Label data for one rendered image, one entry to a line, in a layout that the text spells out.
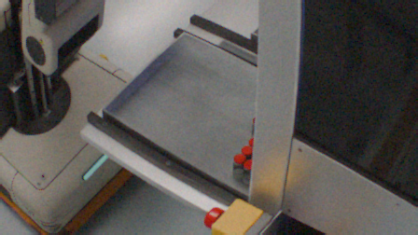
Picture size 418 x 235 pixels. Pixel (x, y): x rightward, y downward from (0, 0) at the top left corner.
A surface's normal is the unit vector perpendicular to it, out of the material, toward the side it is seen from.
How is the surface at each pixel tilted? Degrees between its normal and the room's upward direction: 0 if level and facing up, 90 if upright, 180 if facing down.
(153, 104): 0
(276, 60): 90
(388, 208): 90
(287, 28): 90
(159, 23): 0
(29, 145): 0
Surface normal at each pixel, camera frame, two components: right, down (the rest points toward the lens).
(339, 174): -0.58, 0.61
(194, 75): 0.00, -0.65
